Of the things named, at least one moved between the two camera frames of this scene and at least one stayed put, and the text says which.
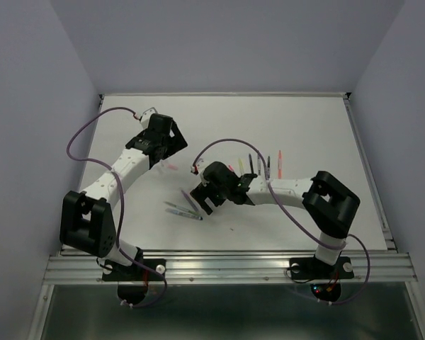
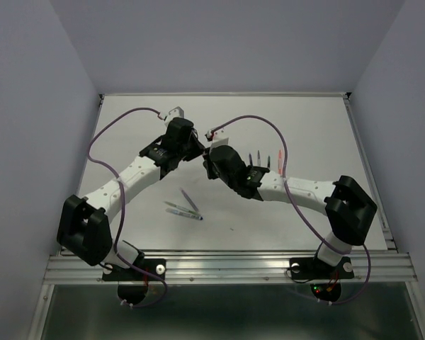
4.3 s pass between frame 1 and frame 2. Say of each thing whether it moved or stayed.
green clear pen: stayed
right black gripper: moved
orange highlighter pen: stayed
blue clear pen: stayed
